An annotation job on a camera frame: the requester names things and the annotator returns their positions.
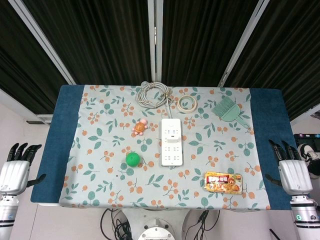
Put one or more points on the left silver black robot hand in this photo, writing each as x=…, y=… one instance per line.
x=13, y=175

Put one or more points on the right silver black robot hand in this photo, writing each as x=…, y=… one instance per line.
x=295, y=175

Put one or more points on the white power strip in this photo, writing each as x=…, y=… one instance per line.
x=171, y=155

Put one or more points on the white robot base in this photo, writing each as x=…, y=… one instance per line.
x=160, y=227

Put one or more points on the black white sneaker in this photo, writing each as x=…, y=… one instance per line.
x=308, y=155

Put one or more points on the black device with coloured labels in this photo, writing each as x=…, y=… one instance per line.
x=306, y=138

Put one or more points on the blue table cover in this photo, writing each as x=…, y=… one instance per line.
x=56, y=150

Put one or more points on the yellow red curry box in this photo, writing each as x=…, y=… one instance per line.
x=222, y=183

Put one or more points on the mint green mini dustpan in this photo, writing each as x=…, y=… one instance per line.
x=232, y=116

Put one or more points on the mint green mini brush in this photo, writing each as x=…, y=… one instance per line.
x=221, y=106

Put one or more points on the black pleated curtain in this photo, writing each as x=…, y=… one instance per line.
x=100, y=37
x=22, y=62
x=205, y=37
x=287, y=55

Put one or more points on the floral tablecloth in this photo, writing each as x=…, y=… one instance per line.
x=112, y=112

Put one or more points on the green ball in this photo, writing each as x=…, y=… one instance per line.
x=132, y=159

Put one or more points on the beige tape roll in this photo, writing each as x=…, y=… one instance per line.
x=180, y=107

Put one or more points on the orange pink turtle toy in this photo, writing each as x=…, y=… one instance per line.
x=139, y=127

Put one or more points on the white frame post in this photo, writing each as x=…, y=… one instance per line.
x=155, y=37
x=243, y=45
x=41, y=37

